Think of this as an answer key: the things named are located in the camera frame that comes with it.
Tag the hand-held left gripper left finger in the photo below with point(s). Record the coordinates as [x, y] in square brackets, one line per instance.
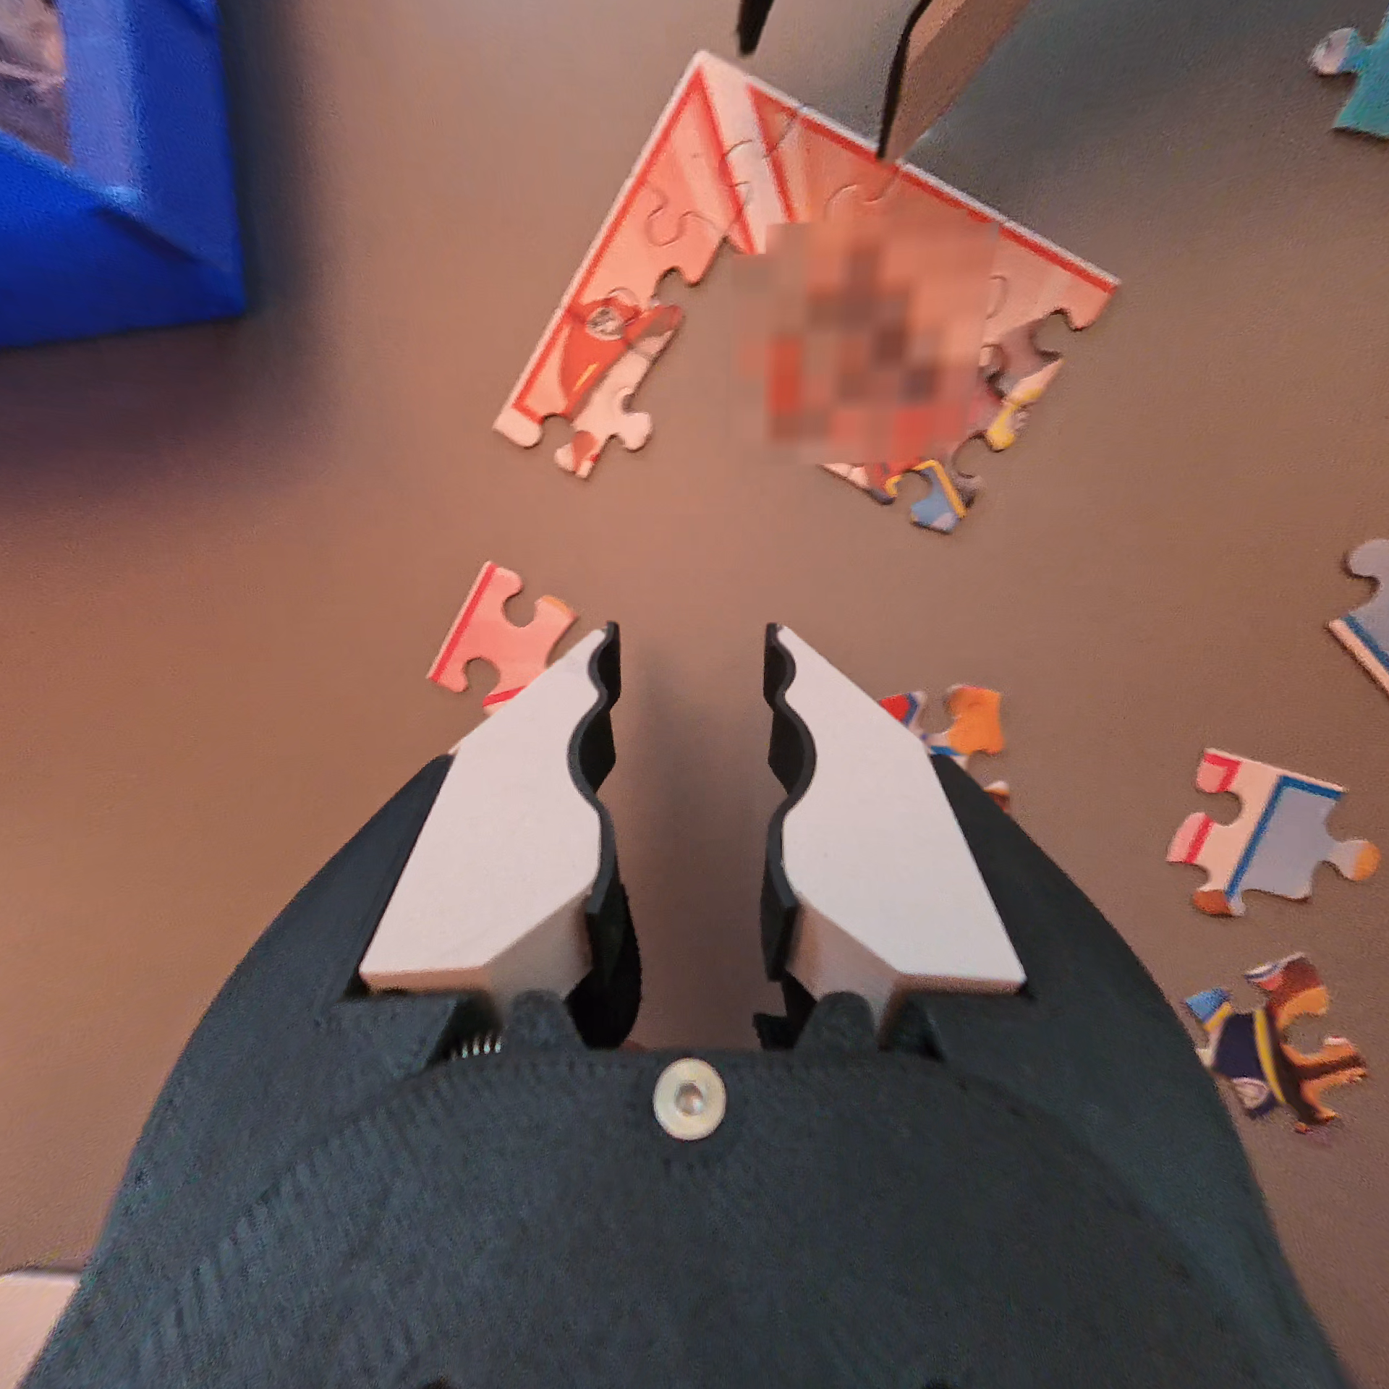
[489, 868]

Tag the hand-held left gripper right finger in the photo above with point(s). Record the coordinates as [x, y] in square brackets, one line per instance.
[891, 868]

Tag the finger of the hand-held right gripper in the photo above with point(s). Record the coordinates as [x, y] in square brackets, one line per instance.
[955, 55]
[755, 22]

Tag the white puzzle piece orange knob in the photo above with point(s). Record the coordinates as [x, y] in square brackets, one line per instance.
[972, 721]

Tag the red fire dog puzzle section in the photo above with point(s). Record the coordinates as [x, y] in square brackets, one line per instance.
[696, 184]

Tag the red uniform puzzle piece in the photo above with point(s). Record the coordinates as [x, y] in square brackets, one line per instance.
[940, 500]

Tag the blue white red-striped puzzle piece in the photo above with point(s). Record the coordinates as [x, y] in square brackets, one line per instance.
[1271, 835]

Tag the blue uniform dog puzzle piece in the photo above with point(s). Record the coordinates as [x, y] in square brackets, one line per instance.
[1271, 1052]

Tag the grey desk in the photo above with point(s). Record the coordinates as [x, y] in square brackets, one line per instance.
[327, 759]

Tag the pink striped puzzle piece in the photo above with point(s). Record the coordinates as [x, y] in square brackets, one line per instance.
[500, 640]

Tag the teal puzzle piece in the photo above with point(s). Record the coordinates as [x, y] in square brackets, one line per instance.
[1362, 86]

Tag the white stand base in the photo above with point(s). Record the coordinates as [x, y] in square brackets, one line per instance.
[32, 1323]

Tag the blue plastic bin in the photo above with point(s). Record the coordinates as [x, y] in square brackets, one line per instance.
[132, 217]

